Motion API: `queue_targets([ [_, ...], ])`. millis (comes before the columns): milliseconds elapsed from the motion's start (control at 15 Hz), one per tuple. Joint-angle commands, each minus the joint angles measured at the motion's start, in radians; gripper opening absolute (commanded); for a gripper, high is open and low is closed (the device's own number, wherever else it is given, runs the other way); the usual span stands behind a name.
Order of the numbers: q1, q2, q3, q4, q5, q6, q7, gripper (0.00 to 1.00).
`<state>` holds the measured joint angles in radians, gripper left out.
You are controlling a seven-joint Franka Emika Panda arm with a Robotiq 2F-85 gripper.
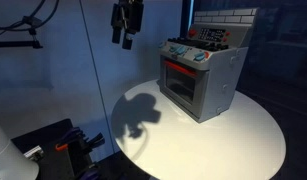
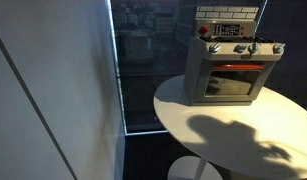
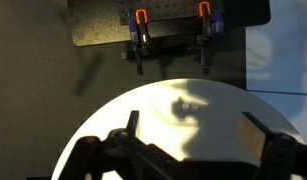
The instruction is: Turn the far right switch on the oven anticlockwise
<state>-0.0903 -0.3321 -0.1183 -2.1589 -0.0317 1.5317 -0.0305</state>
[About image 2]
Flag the blue oven knob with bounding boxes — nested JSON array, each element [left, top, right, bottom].
[[247, 41, 260, 55], [208, 42, 222, 54], [272, 42, 286, 55], [233, 43, 249, 54]]

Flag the grey toy oven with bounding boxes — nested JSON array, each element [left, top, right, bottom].
[[183, 5, 287, 107]]

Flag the grey oven door with window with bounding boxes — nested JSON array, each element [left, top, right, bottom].
[[194, 61, 276, 103]]

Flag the red round timer knob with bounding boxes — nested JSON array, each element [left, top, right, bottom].
[[198, 25, 210, 36]]

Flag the white window frame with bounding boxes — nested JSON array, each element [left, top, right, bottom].
[[105, 0, 169, 137]]

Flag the white table pedestal base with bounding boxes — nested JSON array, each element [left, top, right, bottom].
[[167, 155, 224, 180]]

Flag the red oven door handle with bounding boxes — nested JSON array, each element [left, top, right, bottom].
[[212, 63, 266, 71]]

